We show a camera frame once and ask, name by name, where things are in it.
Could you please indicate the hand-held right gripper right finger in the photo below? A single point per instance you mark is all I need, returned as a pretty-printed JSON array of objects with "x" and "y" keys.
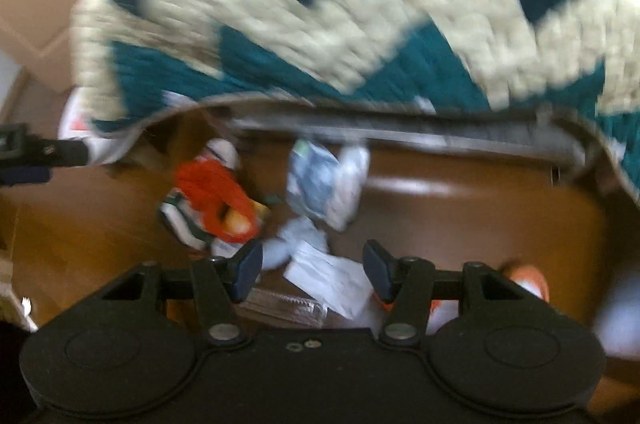
[{"x": 378, "y": 271}]

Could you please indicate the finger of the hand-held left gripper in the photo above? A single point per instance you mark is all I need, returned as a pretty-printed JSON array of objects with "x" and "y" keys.
[{"x": 55, "y": 153}]

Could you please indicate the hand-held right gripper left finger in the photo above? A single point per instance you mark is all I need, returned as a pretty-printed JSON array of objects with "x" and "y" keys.
[{"x": 248, "y": 271}]

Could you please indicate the printed white cloth bag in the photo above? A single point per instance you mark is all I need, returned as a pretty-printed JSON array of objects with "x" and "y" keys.
[{"x": 210, "y": 184}]

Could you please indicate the clear plastic wrapper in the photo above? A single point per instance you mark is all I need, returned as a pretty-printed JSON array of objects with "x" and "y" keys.
[{"x": 285, "y": 306}]

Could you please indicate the white cloth with red mark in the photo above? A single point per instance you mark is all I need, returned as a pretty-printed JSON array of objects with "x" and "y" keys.
[{"x": 107, "y": 149}]

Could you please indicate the white paper sheet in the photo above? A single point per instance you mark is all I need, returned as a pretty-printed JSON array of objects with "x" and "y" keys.
[{"x": 325, "y": 279}]

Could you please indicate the crumpled white tissue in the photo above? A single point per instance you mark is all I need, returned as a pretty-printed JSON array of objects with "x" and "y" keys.
[{"x": 300, "y": 234}]

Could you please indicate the crumpled blue-white plastic wrapper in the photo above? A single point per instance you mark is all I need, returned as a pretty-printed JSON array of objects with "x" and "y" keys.
[{"x": 320, "y": 184}]

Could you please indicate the teal and cream zigzag blanket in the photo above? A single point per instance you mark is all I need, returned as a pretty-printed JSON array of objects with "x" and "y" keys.
[{"x": 350, "y": 29}]

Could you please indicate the white blurred object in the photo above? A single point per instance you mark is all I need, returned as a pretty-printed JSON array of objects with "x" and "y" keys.
[{"x": 620, "y": 319}]

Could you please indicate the dark bed frame rail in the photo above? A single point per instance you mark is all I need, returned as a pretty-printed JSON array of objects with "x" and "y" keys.
[{"x": 425, "y": 132}]

